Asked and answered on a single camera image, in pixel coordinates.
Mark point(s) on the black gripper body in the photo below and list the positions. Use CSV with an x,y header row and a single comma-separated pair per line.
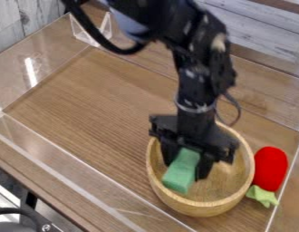
x,y
197,131

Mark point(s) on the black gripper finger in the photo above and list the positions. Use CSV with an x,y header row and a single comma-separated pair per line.
x,y
204,166
169,148

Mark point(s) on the green rectangular block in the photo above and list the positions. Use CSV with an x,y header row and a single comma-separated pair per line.
x,y
178,176

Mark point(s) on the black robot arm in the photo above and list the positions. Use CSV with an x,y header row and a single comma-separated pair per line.
x,y
196,37

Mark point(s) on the brown wooden bowl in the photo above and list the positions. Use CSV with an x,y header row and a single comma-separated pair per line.
x,y
210,196

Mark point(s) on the red plush strawberry toy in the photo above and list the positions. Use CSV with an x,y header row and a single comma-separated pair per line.
x,y
271,166

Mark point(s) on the black metal stand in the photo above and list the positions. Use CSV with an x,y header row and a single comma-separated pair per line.
x,y
32,218

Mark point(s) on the clear acrylic corner bracket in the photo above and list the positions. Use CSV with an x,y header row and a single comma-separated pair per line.
x,y
81,35

